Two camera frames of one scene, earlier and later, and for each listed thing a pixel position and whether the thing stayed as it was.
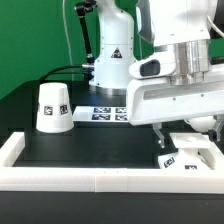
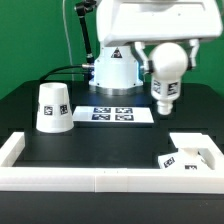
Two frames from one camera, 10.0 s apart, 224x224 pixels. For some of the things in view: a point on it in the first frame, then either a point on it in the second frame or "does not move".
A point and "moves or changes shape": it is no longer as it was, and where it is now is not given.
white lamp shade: (54, 110) does not move
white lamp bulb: (201, 124) moves or changes shape
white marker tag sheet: (117, 114) does not move
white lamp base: (189, 155) does not move
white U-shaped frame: (105, 179) does not move
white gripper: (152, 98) → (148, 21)
